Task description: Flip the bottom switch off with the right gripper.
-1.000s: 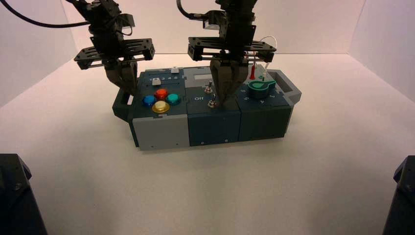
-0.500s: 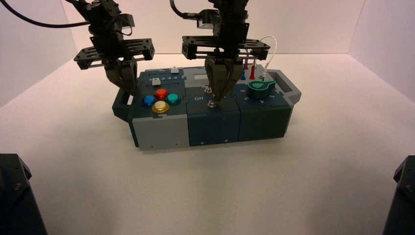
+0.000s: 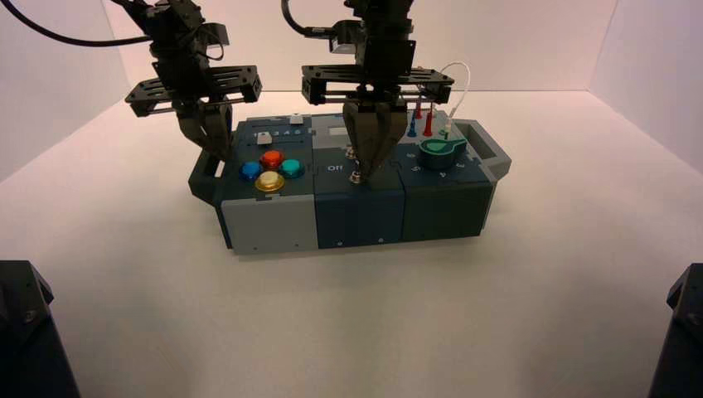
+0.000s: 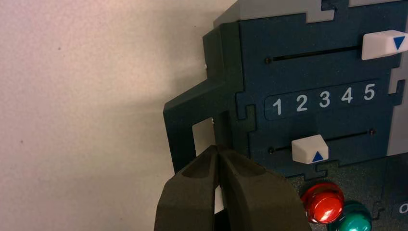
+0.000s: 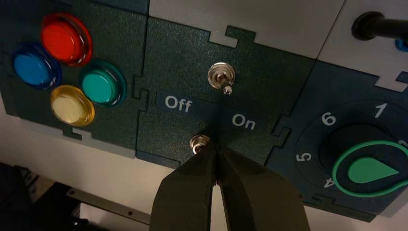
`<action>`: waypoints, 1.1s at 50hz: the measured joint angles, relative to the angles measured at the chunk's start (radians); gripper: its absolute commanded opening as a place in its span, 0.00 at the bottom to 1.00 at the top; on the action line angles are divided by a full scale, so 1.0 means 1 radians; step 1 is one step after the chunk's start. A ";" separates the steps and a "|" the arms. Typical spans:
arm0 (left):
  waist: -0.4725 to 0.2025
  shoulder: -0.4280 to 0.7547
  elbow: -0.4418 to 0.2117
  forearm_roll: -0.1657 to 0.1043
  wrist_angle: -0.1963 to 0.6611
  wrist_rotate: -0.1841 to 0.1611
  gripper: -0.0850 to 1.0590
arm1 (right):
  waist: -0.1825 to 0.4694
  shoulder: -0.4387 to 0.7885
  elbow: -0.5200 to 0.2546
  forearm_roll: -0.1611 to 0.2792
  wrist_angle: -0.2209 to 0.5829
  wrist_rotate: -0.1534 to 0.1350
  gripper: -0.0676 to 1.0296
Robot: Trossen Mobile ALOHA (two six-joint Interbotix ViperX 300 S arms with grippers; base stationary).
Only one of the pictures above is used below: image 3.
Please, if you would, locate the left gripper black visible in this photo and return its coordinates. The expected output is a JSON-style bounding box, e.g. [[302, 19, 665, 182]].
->
[[124, 51, 263, 160]]

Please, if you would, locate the right arm thick black cable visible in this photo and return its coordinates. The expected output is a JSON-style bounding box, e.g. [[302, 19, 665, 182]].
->
[[281, 0, 336, 40]]

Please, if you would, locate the arm thick black cable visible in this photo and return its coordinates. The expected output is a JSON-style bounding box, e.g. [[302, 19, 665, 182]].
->
[[281, 0, 336, 40], [0, 0, 152, 48]]

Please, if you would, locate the teal dome push button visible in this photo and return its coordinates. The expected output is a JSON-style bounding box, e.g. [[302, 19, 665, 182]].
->
[[279, 159, 306, 180]]

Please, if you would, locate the thin white cable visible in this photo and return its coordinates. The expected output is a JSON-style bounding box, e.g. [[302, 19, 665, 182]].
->
[[437, 61, 473, 129]]

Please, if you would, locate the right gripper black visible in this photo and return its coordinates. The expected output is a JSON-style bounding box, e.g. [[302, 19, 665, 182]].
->
[[300, 38, 456, 180]]

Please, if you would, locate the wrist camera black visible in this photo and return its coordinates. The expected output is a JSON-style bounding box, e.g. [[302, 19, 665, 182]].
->
[[195, 22, 230, 61], [328, 21, 366, 56]]

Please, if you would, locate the blue and grey task box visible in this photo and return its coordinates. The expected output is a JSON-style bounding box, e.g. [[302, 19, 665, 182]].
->
[[187, 112, 513, 256]]

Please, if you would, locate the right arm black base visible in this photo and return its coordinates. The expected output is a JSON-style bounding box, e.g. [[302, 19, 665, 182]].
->
[[647, 263, 703, 398]]

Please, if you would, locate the yellow dome push button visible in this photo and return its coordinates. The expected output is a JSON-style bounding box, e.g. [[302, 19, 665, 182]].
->
[[254, 171, 286, 193]]

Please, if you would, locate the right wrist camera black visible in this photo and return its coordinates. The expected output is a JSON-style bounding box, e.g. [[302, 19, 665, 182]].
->
[[328, 21, 366, 56]]

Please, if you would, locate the left arm thick black cable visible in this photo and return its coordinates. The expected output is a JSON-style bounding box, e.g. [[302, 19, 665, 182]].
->
[[0, 0, 152, 48]]

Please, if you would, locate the green rotary dial knob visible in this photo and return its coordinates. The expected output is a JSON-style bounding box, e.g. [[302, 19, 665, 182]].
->
[[419, 138, 469, 172]]

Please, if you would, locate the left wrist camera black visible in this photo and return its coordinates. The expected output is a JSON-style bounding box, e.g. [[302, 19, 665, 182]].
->
[[195, 22, 230, 61]]

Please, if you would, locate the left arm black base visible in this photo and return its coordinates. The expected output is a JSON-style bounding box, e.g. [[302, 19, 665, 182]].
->
[[0, 260, 82, 398]]

